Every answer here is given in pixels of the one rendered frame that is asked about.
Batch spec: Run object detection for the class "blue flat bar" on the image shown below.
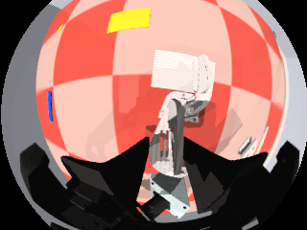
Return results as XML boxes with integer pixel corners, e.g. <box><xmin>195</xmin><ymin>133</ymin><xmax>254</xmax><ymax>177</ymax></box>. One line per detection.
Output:
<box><xmin>47</xmin><ymin>91</ymin><xmax>53</xmax><ymax>122</ymax></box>

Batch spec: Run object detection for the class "yellow flat rectangular plate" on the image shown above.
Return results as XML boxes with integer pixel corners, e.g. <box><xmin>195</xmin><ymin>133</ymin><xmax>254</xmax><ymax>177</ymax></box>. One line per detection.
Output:
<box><xmin>107</xmin><ymin>8</ymin><xmax>151</xmax><ymax>34</ymax></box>

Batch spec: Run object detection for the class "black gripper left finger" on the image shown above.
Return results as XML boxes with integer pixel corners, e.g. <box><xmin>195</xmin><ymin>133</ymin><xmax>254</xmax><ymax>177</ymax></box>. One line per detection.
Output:
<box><xmin>60</xmin><ymin>137</ymin><xmax>150</xmax><ymax>216</ymax></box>

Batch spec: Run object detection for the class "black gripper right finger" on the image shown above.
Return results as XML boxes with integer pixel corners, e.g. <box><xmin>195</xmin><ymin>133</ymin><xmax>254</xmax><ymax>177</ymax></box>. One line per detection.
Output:
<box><xmin>183</xmin><ymin>135</ymin><xmax>269</xmax><ymax>214</ymax></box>

